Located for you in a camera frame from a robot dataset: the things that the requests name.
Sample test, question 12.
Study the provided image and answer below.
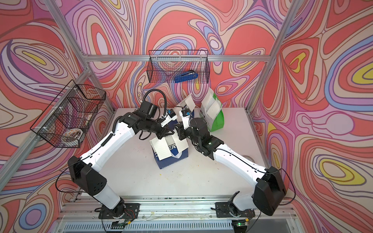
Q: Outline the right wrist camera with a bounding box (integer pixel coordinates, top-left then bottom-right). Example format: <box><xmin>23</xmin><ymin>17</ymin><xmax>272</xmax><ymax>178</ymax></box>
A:
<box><xmin>179</xmin><ymin>108</ymin><xmax>192</xmax><ymax>130</ymax></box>

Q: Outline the black wire basket left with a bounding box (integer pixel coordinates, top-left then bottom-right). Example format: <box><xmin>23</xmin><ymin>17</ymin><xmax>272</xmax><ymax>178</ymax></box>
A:
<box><xmin>30</xmin><ymin>81</ymin><xmax>106</xmax><ymax>148</ymax></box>

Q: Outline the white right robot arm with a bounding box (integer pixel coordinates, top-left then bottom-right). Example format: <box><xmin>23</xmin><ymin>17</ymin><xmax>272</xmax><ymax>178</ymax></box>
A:
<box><xmin>174</xmin><ymin>118</ymin><xmax>287</xmax><ymax>216</ymax></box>

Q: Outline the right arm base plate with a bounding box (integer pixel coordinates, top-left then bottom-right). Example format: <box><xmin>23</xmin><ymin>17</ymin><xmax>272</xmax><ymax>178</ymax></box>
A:
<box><xmin>210</xmin><ymin>202</ymin><xmax>255</xmax><ymax>219</ymax></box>

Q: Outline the black wire basket back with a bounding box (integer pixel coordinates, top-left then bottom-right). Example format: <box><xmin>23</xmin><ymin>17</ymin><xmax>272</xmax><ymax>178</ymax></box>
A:
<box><xmin>147</xmin><ymin>49</ymin><xmax>210</xmax><ymax>83</ymax></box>

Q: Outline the black wire basket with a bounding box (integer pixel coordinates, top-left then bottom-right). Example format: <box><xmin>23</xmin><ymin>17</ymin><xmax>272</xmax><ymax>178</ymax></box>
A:
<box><xmin>147</xmin><ymin>49</ymin><xmax>210</xmax><ymax>83</ymax></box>
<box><xmin>30</xmin><ymin>81</ymin><xmax>106</xmax><ymax>148</ymax></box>

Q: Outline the blue stapler in basket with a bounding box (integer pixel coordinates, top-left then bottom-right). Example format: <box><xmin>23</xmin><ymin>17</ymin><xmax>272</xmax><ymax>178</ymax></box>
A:
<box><xmin>174</xmin><ymin>70</ymin><xmax>198</xmax><ymax>83</ymax></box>

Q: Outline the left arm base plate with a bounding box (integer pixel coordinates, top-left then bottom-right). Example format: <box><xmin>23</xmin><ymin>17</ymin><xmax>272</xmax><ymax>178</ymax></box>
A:
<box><xmin>99</xmin><ymin>203</ymin><xmax>140</xmax><ymax>220</ymax></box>

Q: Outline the blue white paper bag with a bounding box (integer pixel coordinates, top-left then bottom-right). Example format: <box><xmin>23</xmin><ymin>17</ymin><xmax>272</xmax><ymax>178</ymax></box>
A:
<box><xmin>168</xmin><ymin>94</ymin><xmax>196</xmax><ymax>130</ymax></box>

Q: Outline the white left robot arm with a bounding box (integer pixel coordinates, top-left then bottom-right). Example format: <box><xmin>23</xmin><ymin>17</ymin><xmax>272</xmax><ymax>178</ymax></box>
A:
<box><xmin>68</xmin><ymin>102</ymin><xmax>177</xmax><ymax>218</ymax></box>

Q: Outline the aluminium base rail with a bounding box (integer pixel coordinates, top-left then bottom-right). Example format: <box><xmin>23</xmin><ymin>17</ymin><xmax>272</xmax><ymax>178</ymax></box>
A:
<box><xmin>51</xmin><ymin>196</ymin><xmax>305</xmax><ymax>233</ymax></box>

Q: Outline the white tape roll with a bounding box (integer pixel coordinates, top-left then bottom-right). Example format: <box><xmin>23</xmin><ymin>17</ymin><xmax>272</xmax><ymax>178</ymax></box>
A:
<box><xmin>243</xmin><ymin>155</ymin><xmax>255</xmax><ymax>163</ymax></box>

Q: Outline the dark blue paper bag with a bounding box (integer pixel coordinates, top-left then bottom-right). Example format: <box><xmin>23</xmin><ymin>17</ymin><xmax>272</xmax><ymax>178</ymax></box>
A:
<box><xmin>152</xmin><ymin>136</ymin><xmax>189</xmax><ymax>170</ymax></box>

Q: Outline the tape roll in basket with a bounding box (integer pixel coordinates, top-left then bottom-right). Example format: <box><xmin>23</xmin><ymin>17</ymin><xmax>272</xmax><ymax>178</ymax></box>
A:
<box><xmin>62</xmin><ymin>128</ymin><xmax>83</xmax><ymax>144</ymax></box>

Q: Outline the green white paper bag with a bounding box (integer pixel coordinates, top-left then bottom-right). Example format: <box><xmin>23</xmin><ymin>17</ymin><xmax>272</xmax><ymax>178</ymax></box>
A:
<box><xmin>200</xmin><ymin>88</ymin><xmax>225</xmax><ymax>132</ymax></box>

